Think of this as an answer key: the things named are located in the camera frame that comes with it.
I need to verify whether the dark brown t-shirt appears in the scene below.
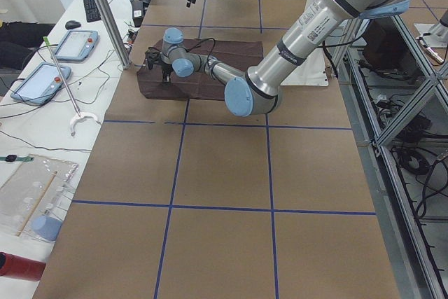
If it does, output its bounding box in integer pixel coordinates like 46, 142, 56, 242
137, 39, 263, 101

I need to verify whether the far blue teach pendant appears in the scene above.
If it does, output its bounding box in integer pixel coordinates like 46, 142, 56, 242
55, 29, 99, 62

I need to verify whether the blue teach pendant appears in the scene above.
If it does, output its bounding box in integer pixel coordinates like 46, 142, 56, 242
55, 29, 99, 62
10, 62, 63, 105

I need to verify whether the black keyboard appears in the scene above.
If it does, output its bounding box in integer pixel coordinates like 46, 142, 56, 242
83, 0, 101, 22

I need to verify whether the black computer mouse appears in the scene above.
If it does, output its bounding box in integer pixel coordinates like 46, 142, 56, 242
65, 20, 81, 30

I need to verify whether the near blue teach pendant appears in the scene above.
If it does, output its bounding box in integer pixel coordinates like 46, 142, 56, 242
10, 62, 63, 105

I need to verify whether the person in yellow shirt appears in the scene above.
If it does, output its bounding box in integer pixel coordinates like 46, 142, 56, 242
1, 21, 55, 70

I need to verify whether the clear plastic bag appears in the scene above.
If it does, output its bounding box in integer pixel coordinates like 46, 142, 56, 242
1, 154, 78, 242

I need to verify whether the blue plastic cup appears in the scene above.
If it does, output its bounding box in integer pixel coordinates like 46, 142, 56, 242
31, 215, 62, 242

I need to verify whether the red cylinder bottle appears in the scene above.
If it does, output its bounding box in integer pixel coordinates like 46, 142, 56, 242
1, 252, 46, 281

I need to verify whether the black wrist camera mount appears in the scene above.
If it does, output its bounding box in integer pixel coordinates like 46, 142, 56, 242
145, 47, 161, 70

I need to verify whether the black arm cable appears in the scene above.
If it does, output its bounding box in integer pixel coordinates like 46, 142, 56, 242
183, 37, 216, 69

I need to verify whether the aluminium frame post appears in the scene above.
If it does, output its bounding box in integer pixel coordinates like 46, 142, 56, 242
95, 0, 131, 69

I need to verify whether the aluminium frame rack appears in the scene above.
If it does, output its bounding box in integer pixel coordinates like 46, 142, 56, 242
325, 7, 447, 298

